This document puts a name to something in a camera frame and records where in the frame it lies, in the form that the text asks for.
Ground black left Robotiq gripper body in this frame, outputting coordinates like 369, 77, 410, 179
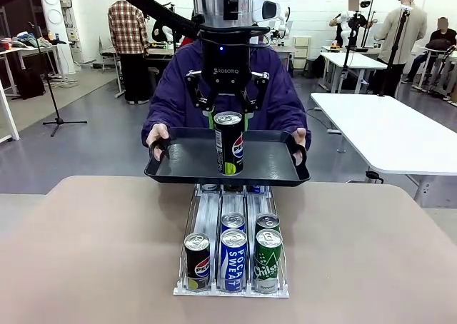
199, 26, 253, 96

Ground dark grey plastic tray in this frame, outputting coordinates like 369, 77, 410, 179
144, 126, 311, 189

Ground person's left forearm purple sleeve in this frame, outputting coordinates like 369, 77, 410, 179
281, 98, 312, 150

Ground person's right forearm purple sleeve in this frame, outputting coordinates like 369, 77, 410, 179
141, 98, 179, 148

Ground person in purple hooded jacket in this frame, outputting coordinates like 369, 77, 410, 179
141, 38, 312, 151

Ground person in plaid shirt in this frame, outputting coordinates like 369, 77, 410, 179
107, 0, 151, 106

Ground person in black tee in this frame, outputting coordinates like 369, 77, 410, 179
328, 0, 374, 49

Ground person in beige jacket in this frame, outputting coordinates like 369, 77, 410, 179
374, 0, 428, 97

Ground person in black clothes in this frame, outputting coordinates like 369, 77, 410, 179
406, 16, 457, 90

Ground person's right hand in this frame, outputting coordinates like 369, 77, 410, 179
146, 123, 171, 151

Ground person's left hand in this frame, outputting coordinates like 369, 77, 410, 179
291, 127, 308, 149

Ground white lab desk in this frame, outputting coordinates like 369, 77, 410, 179
410, 46, 457, 101
319, 51, 388, 93
99, 41, 179, 99

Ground white drawer unit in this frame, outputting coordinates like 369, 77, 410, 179
293, 36, 312, 59

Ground clear white can dispenser rack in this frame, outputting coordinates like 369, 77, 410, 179
174, 183, 290, 299

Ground large white table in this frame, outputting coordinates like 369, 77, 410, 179
309, 92, 457, 208

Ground black microphone stand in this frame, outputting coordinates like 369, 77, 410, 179
28, 21, 89, 138

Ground tall black tripod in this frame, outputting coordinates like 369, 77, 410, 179
377, 5, 412, 98

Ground white tower air conditioner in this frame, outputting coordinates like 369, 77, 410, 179
38, 0, 76, 76

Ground black bag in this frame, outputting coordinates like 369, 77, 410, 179
16, 68, 46, 100

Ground white table with clothes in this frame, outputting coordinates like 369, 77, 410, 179
0, 31, 64, 98

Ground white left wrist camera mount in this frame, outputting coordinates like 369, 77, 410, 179
251, 0, 290, 26

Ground black tripod with camera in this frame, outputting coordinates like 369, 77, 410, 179
341, 0, 376, 91

